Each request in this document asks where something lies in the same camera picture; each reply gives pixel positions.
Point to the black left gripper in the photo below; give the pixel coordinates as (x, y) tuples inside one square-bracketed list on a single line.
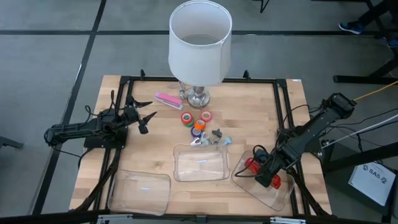
[(132, 113)]

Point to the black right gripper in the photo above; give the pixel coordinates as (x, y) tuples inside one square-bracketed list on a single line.
[(267, 174)]

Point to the red stapler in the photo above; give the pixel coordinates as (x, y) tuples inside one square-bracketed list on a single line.
[(252, 166)]

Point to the pink stapler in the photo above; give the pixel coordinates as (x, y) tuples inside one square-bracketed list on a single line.
[(169, 99)]

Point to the red tape roll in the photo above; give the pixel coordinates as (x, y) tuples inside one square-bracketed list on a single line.
[(186, 117)]

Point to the green tape roll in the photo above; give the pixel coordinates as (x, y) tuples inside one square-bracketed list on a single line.
[(189, 125)]

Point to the light blue staple remover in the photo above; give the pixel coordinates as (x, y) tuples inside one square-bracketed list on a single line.
[(227, 141)]

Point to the blue tape roll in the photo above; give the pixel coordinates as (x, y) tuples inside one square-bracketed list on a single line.
[(196, 133)]

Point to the orange tape roll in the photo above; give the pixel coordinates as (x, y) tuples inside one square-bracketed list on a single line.
[(200, 125)]

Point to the pink tape roll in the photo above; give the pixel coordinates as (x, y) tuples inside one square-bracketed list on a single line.
[(206, 116)]

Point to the grey staple remover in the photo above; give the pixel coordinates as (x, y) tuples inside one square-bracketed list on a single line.
[(206, 139)]

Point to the clear plastic bin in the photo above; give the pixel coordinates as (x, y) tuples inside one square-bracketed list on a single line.
[(273, 199), (140, 193), (199, 165)]

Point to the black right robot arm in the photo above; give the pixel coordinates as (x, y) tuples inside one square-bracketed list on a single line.
[(311, 130)]

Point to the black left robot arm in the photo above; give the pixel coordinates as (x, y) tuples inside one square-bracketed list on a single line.
[(77, 130)]

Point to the silver lamp base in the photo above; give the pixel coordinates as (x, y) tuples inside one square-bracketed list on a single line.
[(199, 96)]

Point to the white paper box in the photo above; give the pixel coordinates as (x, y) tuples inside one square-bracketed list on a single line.
[(373, 183)]

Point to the person's shoe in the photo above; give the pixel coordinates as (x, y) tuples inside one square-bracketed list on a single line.
[(351, 28), (393, 43)]

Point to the person's leg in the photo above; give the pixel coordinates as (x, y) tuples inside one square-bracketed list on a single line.
[(376, 12)]

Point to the silver aluminium bracket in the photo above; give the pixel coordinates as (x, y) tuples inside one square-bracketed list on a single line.
[(287, 221), (113, 219)]

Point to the black metal table frame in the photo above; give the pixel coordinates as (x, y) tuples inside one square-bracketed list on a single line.
[(280, 93)]

